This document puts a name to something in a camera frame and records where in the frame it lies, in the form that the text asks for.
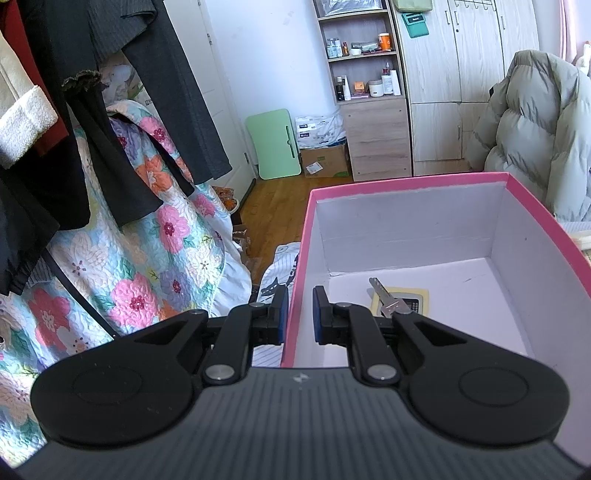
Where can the teal wall organizer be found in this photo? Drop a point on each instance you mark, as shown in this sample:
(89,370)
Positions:
(416,24)

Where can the white printed table cloth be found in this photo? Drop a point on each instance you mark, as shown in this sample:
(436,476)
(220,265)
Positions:
(280,273)

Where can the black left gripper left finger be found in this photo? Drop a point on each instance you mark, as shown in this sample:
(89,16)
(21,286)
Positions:
(133,388)

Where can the white jar on shelf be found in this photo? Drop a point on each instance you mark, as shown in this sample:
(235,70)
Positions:
(376,88)

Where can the white fleece cuff garment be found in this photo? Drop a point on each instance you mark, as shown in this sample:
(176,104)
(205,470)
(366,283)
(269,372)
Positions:
(27,120)

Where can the dark hanging garment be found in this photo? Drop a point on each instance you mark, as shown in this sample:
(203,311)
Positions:
(59,46)

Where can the orange bottle on shelf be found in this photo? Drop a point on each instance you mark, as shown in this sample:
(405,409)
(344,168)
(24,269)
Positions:
(385,42)

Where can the brown cardboard box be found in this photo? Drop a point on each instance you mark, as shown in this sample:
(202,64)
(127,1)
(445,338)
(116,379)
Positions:
(328,162)

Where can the wooden shelf cabinet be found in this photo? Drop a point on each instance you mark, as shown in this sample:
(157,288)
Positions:
(377,129)

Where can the floral quilted blanket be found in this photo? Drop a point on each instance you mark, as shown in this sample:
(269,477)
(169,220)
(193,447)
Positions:
(119,279)

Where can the light wood wardrobe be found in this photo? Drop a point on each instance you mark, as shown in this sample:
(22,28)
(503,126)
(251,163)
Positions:
(449,73)

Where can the pack of white packages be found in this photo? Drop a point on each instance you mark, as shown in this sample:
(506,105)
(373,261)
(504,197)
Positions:
(313,132)

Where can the pink cardboard shoe box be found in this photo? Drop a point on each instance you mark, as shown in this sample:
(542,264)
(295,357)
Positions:
(494,263)

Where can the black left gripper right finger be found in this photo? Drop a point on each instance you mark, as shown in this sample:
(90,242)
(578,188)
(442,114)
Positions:
(465,388)

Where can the grey puffer jacket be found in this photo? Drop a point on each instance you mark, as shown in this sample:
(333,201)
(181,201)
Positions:
(536,127)

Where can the cream remote under key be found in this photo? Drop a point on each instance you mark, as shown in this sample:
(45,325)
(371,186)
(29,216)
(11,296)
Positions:
(417,299)

